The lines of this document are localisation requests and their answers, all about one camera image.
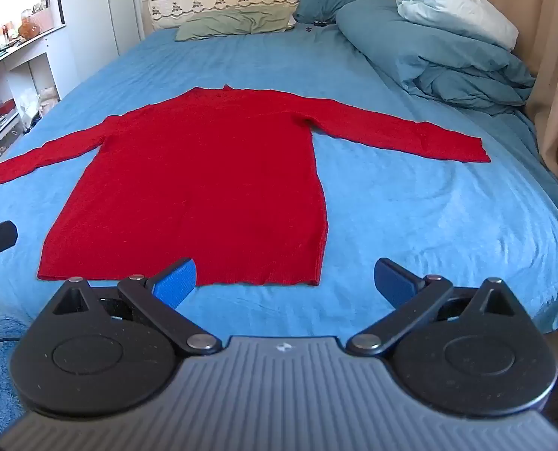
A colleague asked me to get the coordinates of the white and grey wardrobe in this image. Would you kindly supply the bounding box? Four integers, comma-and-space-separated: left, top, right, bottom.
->
53, 0, 145, 100

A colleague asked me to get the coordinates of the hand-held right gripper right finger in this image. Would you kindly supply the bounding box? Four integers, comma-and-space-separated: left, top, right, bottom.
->
346, 257, 529, 357

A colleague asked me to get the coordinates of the green pillow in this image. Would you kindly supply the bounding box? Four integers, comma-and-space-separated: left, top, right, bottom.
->
175, 6, 295, 42

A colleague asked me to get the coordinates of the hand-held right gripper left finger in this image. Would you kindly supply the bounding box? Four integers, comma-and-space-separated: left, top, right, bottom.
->
39, 257, 223, 357

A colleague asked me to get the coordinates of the teal pillow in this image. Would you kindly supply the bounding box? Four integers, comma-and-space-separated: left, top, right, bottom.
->
295, 0, 374, 25

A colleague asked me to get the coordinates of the pink quilted box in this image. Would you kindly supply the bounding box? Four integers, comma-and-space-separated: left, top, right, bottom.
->
28, 8, 54, 33

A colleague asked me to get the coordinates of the white shelf unit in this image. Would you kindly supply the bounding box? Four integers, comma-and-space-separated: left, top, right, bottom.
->
0, 21, 69, 174

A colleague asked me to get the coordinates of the orange plush toy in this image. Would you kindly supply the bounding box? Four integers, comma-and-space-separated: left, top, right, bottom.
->
18, 13, 41, 40

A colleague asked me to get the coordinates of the white pillow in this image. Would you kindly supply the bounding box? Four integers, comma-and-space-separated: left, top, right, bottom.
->
396, 0, 520, 51

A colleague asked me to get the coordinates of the teal duvet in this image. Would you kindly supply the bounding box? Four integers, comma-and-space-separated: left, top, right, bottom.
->
335, 0, 538, 117

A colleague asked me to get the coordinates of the red knit sweater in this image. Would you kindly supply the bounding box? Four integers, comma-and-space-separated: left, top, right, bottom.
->
0, 83, 492, 288

